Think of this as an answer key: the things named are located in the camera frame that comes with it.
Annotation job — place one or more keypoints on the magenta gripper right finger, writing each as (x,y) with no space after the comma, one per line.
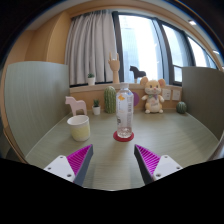
(152,166)

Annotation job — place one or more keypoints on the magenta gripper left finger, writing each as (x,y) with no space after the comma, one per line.
(73,167)

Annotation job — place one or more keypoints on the clear plastic water bottle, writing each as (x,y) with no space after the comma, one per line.
(124,111)

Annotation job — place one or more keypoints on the white and yellow cup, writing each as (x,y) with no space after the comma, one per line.
(79,127)

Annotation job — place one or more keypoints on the red round coaster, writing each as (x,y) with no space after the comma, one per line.
(117,138)

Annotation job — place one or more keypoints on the pink wooden horse figure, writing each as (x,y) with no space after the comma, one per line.
(76,105)

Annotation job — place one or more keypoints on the small potted plant on desk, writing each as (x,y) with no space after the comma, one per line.
(96,107)

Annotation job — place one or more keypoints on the small round green cactus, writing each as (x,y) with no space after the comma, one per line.
(181,107)

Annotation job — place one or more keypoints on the purple round number sign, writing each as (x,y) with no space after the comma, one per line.
(136,98)

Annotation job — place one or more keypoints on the plush mouse toy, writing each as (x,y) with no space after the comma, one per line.
(152,98)

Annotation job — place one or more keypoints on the tall green cactus decoration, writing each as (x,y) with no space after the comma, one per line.
(110,99)

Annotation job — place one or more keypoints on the left grey desk partition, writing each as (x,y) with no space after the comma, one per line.
(34,95)

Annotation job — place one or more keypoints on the grey desk partition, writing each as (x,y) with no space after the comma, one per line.
(34,95)
(203,92)

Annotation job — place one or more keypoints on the small potted plant on sill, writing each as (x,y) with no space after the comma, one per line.
(91,79)

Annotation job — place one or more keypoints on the black horse figure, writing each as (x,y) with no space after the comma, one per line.
(137,73)

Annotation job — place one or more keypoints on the right grey desk partition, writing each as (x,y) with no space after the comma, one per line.
(203,92)

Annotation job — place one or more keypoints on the wooden hand model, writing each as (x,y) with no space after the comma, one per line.
(115,67)

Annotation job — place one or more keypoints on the grey curtain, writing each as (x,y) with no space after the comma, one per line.
(90,43)

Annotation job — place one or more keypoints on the white wall socket left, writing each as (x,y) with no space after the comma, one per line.
(166,94)

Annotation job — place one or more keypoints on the white wall socket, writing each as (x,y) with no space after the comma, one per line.
(166,94)
(176,95)

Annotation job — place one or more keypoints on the white wall socket right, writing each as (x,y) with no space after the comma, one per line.
(176,95)

